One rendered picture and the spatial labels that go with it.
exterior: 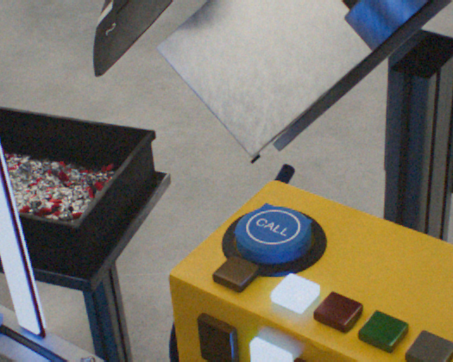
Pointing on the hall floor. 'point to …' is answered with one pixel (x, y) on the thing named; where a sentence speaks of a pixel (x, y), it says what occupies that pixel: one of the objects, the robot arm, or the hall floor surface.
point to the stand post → (424, 134)
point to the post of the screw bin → (108, 320)
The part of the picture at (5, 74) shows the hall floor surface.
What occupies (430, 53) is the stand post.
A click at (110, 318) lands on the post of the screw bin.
